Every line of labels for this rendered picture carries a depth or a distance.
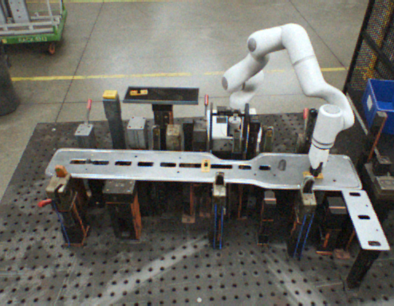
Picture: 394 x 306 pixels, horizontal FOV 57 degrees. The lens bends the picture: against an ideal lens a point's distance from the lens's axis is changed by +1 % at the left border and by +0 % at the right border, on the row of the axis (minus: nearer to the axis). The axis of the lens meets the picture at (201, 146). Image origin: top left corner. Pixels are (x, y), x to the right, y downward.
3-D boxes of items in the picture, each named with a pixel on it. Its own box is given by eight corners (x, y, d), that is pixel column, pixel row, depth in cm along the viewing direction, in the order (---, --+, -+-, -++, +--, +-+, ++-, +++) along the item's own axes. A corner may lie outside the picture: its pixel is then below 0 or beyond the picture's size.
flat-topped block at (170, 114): (157, 167, 203) (151, 100, 175) (159, 158, 210) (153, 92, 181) (175, 168, 203) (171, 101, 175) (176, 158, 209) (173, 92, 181)
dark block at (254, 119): (242, 185, 193) (250, 122, 166) (242, 176, 199) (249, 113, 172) (252, 185, 193) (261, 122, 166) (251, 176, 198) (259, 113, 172)
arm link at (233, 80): (250, 91, 198) (223, 98, 193) (242, 72, 200) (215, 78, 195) (293, 44, 151) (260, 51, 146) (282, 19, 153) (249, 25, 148)
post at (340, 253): (336, 259, 159) (354, 217, 140) (330, 237, 167) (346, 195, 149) (350, 259, 158) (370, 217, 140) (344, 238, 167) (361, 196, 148)
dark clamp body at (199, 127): (190, 190, 190) (188, 133, 166) (191, 173, 201) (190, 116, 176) (210, 190, 190) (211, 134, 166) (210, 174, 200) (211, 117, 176)
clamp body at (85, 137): (85, 189, 190) (69, 135, 167) (91, 174, 199) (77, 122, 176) (104, 190, 190) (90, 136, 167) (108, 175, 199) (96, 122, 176)
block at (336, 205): (313, 256, 160) (328, 214, 142) (309, 235, 168) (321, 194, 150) (335, 256, 160) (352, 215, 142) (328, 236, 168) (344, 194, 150)
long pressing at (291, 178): (40, 181, 154) (38, 178, 153) (58, 147, 172) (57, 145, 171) (364, 192, 150) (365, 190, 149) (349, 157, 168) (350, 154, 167)
